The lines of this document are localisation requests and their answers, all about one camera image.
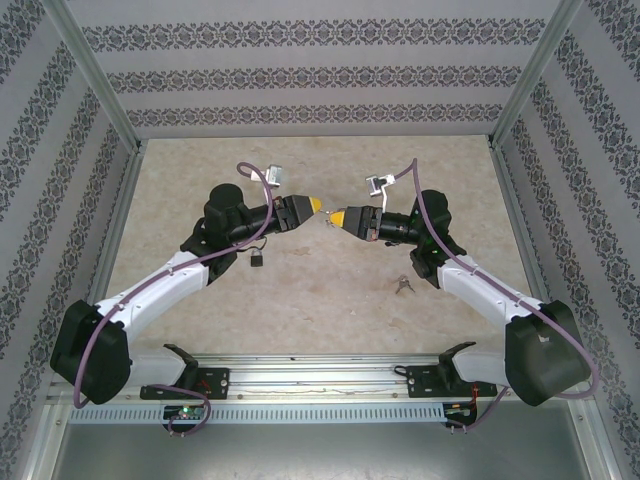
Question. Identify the small dark padlock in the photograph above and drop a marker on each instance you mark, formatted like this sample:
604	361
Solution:
256	260

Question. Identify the silver key bunch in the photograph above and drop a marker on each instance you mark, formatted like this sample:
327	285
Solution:
404	285

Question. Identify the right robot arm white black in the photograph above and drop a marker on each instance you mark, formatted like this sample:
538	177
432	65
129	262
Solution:
480	290

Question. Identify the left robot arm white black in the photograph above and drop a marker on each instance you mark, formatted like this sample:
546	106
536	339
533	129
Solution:
160	285

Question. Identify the small circuit board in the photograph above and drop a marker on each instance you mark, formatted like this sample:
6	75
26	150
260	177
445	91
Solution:
186	412
459	409

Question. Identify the grey sheet metal tray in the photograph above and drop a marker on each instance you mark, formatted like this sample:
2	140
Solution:
320	455

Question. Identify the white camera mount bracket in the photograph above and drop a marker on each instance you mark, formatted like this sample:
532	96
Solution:
259	176
386	197

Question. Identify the aluminium table edge rail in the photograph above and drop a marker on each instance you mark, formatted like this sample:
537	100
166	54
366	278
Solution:
117	225
520	210

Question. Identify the aluminium mounting rail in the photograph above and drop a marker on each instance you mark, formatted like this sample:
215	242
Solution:
320	372

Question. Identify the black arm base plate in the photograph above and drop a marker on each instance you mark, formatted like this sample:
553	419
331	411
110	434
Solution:
425	382
214	382

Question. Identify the aluminium frame post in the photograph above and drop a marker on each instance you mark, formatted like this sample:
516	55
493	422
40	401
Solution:
537	75
90	75

